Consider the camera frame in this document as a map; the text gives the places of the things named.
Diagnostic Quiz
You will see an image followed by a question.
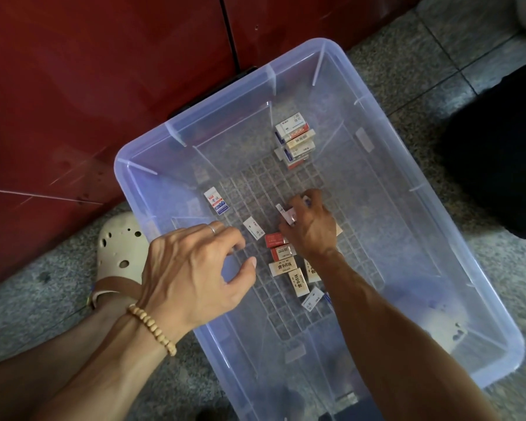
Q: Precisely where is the person's right hand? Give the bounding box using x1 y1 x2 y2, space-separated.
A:
277 188 340 260

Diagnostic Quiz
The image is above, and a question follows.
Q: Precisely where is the person's cream clog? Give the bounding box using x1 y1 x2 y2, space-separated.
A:
416 294 470 354
89 212 150 309

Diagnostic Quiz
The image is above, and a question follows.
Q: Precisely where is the person's left hand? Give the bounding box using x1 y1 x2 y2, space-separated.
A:
139 222 258 343

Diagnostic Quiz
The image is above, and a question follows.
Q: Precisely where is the person's left forearm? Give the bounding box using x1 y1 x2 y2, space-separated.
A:
30 315 181 421

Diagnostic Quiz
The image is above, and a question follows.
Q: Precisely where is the person's left cream clog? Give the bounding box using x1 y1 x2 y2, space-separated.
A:
89 212 150 309

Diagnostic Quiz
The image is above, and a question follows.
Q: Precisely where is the clear plastic storage bin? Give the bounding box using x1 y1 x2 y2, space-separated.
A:
114 37 526 421

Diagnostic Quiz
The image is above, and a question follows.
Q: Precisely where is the person's left leg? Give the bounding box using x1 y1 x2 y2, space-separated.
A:
0 294 146 421

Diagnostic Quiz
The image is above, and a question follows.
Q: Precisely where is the beaded wooden bracelet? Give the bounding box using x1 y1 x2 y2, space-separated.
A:
126 302 179 357

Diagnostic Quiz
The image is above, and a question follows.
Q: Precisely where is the red display counter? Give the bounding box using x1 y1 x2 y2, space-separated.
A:
0 0 426 295

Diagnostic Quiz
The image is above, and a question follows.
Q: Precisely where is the person's right forearm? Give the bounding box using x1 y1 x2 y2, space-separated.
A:
311 250 501 421

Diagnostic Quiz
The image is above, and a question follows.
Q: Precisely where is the person's right cream clog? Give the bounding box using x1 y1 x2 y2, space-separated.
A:
416 294 470 354

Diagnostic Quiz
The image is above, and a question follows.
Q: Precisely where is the blue white eraser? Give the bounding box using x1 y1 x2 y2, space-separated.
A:
203 185 230 216

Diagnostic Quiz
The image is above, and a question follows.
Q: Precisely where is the black stool red cushion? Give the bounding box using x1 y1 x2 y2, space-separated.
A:
438 57 526 242

